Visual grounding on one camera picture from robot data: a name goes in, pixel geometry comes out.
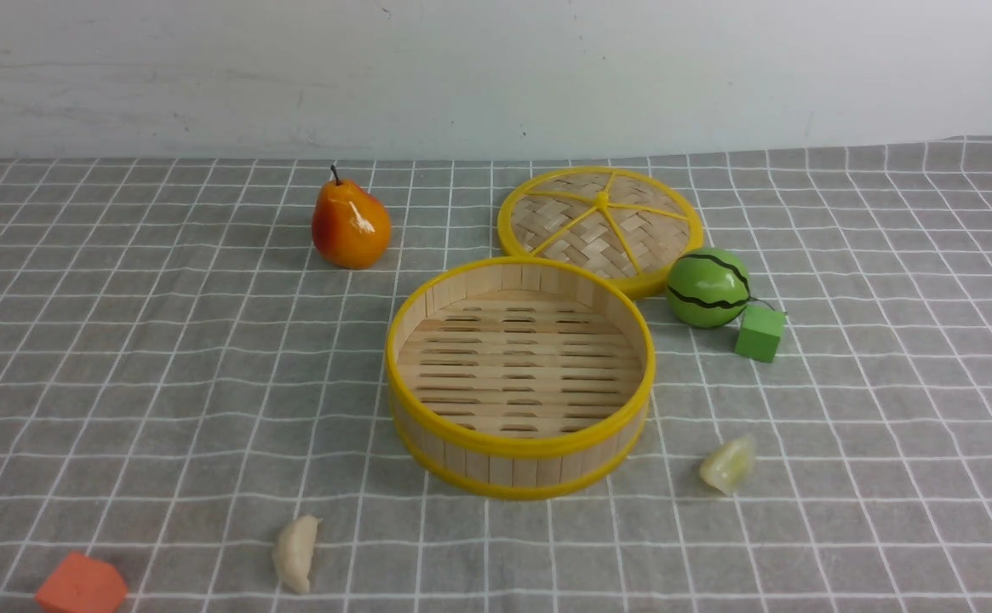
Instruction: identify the white dumpling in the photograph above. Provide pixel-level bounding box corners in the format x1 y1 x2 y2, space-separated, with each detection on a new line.
272 515 321 594

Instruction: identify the bamboo steamer tray yellow rim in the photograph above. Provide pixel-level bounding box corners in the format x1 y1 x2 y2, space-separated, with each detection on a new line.
384 257 657 501

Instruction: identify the green striped toy watermelon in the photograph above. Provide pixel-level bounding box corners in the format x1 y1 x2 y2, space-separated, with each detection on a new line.
664 247 751 329

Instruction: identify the grey checked tablecloth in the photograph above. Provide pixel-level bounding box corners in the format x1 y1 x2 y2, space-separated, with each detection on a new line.
0 136 992 612

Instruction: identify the orange red toy pear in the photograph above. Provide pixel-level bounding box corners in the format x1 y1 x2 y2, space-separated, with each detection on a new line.
312 164 392 269

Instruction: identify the woven bamboo steamer lid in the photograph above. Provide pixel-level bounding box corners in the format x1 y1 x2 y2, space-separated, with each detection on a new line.
496 166 703 301

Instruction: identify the pale green dumpling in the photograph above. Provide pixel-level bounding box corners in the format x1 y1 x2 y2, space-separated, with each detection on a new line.
698 434 757 496

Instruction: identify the green cube block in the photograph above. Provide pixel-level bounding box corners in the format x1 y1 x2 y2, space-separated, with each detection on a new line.
733 304 787 364

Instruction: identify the orange cube block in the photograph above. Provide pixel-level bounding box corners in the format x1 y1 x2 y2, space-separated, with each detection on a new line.
35 552 129 612

